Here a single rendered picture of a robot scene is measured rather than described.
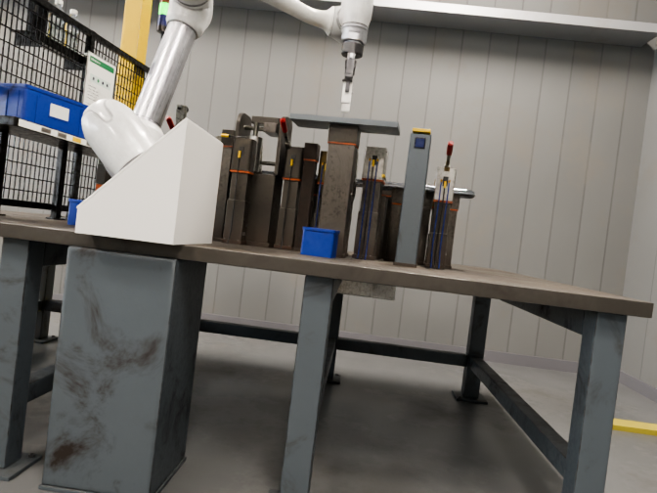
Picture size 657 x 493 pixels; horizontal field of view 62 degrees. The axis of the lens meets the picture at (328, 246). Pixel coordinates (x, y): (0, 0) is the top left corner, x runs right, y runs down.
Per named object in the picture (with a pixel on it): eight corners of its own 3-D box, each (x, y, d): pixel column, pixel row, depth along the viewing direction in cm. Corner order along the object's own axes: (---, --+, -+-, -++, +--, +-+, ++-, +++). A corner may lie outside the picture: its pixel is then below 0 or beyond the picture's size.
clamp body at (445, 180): (444, 269, 205) (456, 172, 204) (445, 271, 193) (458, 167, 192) (423, 267, 206) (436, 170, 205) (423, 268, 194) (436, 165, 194)
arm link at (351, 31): (341, 21, 184) (339, 38, 184) (369, 23, 184) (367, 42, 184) (341, 30, 193) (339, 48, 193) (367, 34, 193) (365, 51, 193)
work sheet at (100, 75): (109, 130, 265) (116, 67, 265) (80, 119, 243) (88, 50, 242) (106, 130, 266) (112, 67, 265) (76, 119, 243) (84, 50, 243)
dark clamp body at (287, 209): (297, 251, 211) (309, 152, 210) (289, 251, 199) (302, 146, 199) (279, 248, 212) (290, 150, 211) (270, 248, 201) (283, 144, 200)
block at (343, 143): (345, 257, 193) (361, 130, 193) (342, 258, 186) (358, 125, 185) (318, 254, 195) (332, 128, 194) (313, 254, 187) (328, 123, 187)
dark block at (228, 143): (228, 242, 213) (240, 133, 212) (221, 242, 206) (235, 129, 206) (216, 240, 214) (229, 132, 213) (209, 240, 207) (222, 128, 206)
